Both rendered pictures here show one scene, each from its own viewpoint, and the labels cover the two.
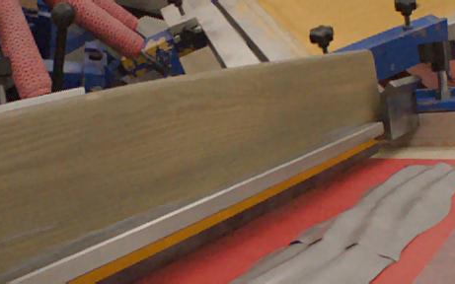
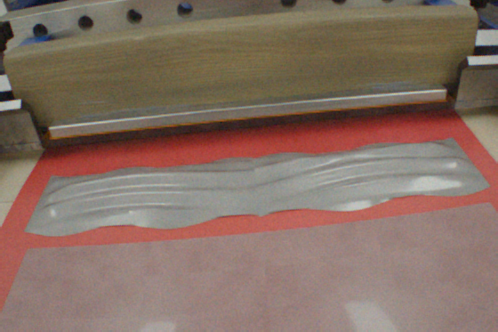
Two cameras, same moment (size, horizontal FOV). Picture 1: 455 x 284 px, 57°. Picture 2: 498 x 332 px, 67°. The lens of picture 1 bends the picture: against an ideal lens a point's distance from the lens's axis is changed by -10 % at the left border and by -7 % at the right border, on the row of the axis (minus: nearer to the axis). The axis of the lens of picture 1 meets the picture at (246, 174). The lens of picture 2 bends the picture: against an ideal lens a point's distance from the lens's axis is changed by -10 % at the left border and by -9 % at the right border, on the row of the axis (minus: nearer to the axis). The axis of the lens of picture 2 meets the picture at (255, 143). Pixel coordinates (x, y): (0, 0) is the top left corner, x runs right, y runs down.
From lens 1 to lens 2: 0.24 m
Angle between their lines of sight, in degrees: 46
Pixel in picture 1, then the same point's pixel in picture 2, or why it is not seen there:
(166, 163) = (185, 81)
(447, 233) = (319, 223)
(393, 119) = (464, 91)
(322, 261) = (233, 184)
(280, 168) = (277, 105)
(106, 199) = (140, 94)
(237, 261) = (220, 151)
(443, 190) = (394, 188)
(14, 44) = not seen: outside the picture
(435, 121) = not seen: outside the picture
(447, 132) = not seen: outside the picture
